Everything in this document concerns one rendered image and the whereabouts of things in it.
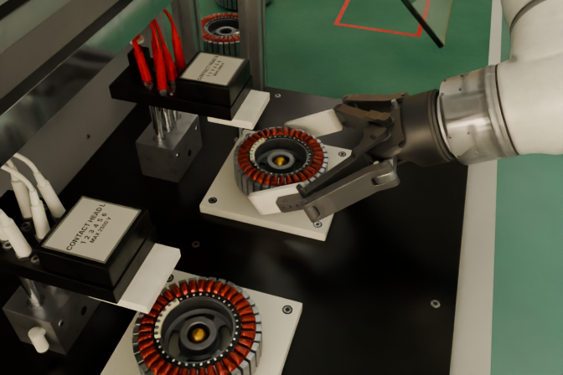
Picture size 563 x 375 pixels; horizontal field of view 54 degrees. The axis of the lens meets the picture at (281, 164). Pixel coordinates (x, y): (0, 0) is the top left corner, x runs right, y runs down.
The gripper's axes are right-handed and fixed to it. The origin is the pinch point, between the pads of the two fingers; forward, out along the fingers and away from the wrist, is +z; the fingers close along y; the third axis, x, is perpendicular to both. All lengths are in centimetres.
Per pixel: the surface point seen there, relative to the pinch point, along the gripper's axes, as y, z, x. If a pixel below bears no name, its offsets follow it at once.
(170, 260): 22.5, -1.6, -8.0
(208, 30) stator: -32.4, 21.6, -9.4
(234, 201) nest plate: 5.6, 4.5, -0.2
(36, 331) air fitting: 28.4, 11.3, -7.5
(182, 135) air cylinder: 0.8, 9.6, -7.9
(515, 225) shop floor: -81, -2, 93
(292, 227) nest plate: 7.4, -2.1, 3.7
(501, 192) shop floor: -95, 1, 91
